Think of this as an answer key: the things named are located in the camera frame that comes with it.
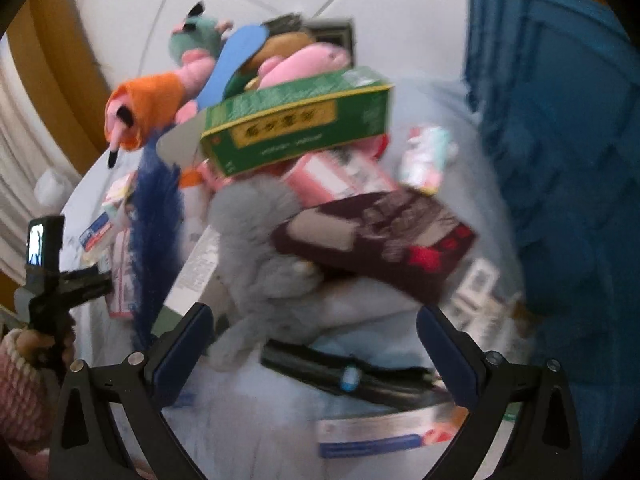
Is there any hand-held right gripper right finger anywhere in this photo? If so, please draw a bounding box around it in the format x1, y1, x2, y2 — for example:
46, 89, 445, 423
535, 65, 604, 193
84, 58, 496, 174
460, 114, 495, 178
416, 304, 585, 480

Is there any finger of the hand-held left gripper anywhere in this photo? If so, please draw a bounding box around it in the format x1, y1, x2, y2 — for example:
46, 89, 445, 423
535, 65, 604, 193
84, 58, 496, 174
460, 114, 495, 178
55, 266, 114, 307

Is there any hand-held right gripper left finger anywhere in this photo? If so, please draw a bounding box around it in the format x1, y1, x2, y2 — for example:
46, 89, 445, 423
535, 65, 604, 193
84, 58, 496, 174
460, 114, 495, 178
48, 302, 216, 480

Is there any blue plastic crate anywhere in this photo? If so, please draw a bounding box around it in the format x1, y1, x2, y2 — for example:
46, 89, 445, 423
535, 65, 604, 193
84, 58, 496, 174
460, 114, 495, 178
462, 0, 640, 480

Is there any person's left forearm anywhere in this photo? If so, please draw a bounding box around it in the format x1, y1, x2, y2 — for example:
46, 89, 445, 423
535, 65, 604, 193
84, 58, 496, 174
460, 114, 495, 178
0, 347, 65, 463

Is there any person's left hand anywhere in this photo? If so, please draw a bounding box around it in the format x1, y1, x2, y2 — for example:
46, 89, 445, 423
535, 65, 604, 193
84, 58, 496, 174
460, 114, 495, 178
0, 329, 57, 358

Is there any pink and white tall box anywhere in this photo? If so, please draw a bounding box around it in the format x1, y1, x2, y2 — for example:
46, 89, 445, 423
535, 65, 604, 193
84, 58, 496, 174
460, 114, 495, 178
107, 230, 138, 318

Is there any blue and red small box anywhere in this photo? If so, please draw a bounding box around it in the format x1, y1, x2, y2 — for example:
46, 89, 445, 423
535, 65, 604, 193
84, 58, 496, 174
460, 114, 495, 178
80, 210, 122, 257

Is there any white box with code print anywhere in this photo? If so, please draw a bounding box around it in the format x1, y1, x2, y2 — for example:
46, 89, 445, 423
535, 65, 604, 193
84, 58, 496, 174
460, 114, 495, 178
450, 257, 501, 311

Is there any white box with green end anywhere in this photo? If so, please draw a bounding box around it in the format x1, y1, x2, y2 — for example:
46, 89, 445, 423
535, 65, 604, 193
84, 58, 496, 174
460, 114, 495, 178
162, 225, 236, 331

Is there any small pink box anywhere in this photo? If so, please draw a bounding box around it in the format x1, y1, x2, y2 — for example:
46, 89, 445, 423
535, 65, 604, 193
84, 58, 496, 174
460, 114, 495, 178
100, 172, 137, 221

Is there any white bottle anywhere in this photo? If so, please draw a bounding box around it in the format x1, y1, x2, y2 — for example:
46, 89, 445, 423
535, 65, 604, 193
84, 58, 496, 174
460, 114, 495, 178
320, 280, 426, 332

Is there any white plastic bag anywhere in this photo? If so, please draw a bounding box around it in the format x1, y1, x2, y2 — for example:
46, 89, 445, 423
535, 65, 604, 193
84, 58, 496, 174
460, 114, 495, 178
34, 169, 76, 208

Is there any blue and white medicine box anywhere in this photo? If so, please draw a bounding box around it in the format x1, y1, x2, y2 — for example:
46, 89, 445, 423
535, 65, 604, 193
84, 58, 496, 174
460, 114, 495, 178
315, 402, 473, 460

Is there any grey plush toy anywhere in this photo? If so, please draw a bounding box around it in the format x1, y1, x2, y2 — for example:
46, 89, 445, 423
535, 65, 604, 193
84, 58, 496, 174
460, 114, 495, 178
207, 180, 331, 371

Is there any black flashlight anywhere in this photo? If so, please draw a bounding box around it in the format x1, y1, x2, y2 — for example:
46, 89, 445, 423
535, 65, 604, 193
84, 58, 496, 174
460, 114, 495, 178
260, 337, 453, 408

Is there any white curtain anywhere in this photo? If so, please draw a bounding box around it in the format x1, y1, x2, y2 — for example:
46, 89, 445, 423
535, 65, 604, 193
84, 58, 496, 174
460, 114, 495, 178
0, 55, 83, 281

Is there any dark maroon box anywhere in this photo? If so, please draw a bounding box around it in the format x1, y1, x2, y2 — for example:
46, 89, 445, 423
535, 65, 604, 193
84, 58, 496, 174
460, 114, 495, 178
270, 187, 478, 306

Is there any orange and white toy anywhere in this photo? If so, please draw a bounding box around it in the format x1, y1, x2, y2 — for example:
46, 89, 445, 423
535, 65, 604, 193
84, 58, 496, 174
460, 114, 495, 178
180, 167, 211, 211

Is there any orange plush puppet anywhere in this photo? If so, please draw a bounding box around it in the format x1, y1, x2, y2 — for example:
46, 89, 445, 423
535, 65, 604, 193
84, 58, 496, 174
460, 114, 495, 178
104, 71, 187, 168

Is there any pink and mint box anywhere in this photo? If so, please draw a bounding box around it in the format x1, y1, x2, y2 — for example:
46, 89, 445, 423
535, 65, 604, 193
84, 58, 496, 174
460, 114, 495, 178
400, 125, 458, 196

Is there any pink and white flat box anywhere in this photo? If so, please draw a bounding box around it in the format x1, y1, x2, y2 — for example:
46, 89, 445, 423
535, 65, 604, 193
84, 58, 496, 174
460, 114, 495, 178
282, 150, 401, 208

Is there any green cardboard box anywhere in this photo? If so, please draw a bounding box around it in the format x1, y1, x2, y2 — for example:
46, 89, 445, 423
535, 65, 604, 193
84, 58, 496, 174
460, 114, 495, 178
199, 66, 396, 178

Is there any teal and pink plush mouse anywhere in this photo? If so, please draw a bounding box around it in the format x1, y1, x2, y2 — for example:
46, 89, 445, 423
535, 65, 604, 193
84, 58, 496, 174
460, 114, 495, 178
167, 2, 235, 123

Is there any blue shoe insole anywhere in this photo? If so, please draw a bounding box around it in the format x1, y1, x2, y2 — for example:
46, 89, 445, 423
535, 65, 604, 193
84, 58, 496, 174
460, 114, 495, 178
197, 22, 271, 111

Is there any brown plush toy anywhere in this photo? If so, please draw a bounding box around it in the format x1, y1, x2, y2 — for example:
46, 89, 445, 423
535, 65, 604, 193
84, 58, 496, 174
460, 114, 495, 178
242, 30, 318, 73

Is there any pink plush pig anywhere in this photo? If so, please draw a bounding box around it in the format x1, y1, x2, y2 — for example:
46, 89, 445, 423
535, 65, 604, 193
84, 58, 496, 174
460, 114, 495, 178
257, 42, 352, 88

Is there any dark open box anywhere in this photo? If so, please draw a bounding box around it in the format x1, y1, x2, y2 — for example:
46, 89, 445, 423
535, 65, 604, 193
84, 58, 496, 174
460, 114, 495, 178
260, 12, 357, 68

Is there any brown wooden frame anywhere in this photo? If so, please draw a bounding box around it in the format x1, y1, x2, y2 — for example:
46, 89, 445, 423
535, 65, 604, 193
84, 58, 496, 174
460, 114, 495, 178
10, 0, 108, 161

